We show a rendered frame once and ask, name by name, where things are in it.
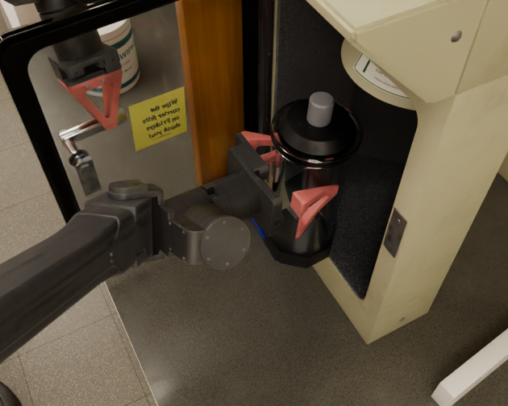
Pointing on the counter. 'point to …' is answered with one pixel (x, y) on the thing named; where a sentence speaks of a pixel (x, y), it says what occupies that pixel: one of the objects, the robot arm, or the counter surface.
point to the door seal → (86, 31)
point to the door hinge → (265, 35)
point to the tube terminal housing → (442, 174)
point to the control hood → (410, 38)
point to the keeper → (397, 223)
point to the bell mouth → (372, 77)
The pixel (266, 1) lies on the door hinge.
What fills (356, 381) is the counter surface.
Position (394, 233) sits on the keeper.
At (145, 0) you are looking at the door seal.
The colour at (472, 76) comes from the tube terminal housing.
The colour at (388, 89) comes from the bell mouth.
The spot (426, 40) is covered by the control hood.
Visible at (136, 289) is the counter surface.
